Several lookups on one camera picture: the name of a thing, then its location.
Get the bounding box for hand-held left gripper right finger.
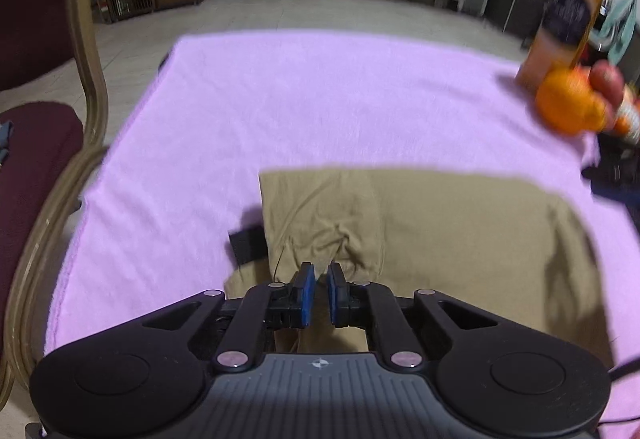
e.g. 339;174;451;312
326;261;501;371

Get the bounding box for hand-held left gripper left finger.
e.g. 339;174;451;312
142;261;317;374

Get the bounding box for khaki pants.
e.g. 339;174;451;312
222;168;617;370

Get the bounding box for lilac fleece towel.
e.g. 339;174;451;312
42;32;640;439

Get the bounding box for large orange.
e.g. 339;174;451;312
534;66;615;137

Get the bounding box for orange juice bottle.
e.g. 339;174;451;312
515;0;608;90

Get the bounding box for black cable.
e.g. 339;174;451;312
597;359;640;430

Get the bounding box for maroon chair with gold frame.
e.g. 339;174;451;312
0;0;112;402

